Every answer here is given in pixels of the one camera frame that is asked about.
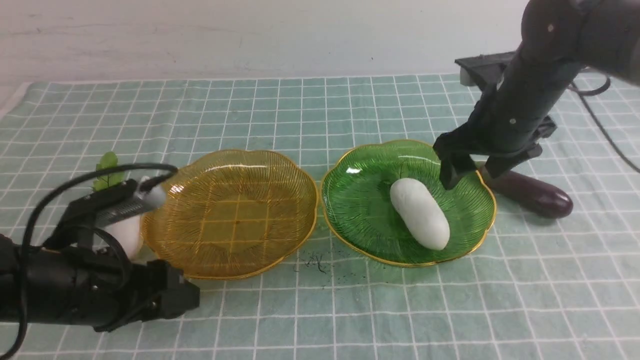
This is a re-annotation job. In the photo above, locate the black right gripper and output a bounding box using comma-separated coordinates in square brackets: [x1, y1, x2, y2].
[433, 85, 558, 191]

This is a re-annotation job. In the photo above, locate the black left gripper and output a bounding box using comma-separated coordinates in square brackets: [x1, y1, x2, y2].
[75, 260, 201, 333]

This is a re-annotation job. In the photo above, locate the white radish with leaves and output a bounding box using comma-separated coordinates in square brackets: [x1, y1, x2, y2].
[92, 152, 143, 260]

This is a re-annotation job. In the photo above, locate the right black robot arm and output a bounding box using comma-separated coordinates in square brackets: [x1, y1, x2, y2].
[433, 0, 640, 191]

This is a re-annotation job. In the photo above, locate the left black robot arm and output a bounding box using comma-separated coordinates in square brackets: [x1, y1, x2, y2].
[26, 247, 201, 333]

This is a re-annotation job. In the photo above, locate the green ribbed plastic plate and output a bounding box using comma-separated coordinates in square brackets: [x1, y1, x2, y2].
[320, 139, 498, 268]

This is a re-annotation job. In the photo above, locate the green checkered tablecloth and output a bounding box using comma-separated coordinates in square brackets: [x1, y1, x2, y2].
[0, 74, 639, 360]

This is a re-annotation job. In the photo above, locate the amber ribbed plastic plate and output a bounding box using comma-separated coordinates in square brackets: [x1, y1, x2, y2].
[140, 149, 319, 280]

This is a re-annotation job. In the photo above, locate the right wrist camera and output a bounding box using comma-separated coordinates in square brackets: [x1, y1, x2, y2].
[454, 51, 515, 91]

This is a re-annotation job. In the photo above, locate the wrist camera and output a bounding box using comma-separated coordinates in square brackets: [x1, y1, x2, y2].
[42, 179, 167, 250]
[454, 51, 515, 91]

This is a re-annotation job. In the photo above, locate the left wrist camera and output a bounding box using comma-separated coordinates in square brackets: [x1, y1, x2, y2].
[42, 179, 167, 250]

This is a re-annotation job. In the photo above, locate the left black camera cable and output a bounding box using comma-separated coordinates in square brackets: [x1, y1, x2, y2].
[0, 163, 179, 360]

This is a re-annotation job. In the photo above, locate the black camera cable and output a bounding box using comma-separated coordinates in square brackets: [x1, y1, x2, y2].
[0, 163, 179, 360]
[567, 70, 640, 174]

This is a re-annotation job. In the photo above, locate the right black camera cable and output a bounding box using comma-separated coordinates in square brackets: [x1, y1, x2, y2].
[567, 70, 640, 174]

